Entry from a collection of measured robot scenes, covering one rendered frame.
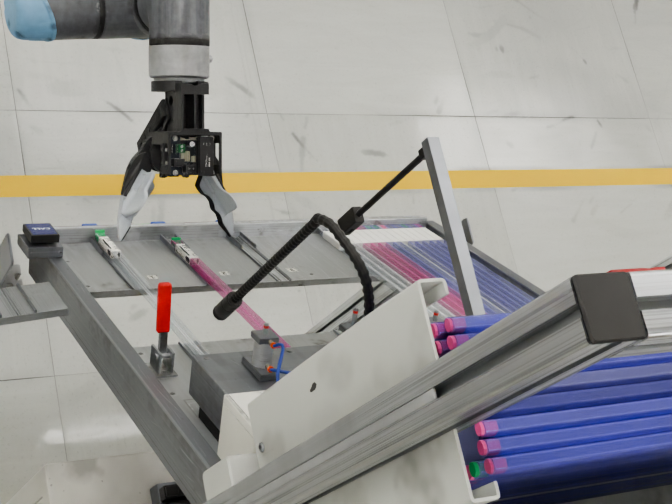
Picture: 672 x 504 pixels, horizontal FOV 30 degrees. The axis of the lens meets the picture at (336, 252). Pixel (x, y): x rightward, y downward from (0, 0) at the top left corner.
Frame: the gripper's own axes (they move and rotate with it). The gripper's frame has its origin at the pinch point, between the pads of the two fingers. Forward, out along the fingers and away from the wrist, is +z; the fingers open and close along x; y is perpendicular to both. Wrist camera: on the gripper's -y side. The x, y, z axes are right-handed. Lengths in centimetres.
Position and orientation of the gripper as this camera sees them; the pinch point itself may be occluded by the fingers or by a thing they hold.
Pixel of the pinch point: (174, 239)
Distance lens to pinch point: 161.6
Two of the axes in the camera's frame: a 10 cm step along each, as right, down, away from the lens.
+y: 4.8, 0.9, -8.7
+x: 8.8, -0.4, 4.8
